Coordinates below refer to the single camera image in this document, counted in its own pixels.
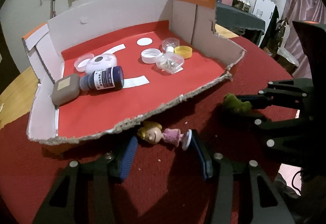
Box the blonde doll figurine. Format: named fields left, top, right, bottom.
left=137, top=121, right=192, bottom=151

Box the dark blue bottle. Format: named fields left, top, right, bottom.
left=80, top=66, right=124, bottom=91

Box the grey square earbud case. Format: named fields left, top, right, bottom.
left=51, top=74, right=80, bottom=106

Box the white round device case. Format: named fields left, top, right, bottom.
left=85, top=54, right=118, bottom=75

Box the white round plastic cap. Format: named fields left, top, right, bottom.
left=141, top=48, right=162, bottom=64

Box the clear square plastic box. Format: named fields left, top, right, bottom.
left=156, top=52, right=185, bottom=74

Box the yellow round cap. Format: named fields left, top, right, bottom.
left=174, top=45, right=192, bottom=59

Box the pink curtain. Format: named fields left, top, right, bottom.
left=282, top=0, right=325, bottom=78

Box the cardboard box with red lining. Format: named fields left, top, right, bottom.
left=22, top=0, right=245, bottom=145

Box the dark cloth covered side table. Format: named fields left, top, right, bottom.
left=216, top=2, right=265, bottom=45

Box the red table cloth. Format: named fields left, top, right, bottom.
left=1, top=37, right=290, bottom=223

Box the clear round plastic lid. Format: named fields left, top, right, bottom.
left=74, top=53, right=95, bottom=72

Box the small clear plastic bottle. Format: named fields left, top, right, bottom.
left=162, top=38, right=180, bottom=53

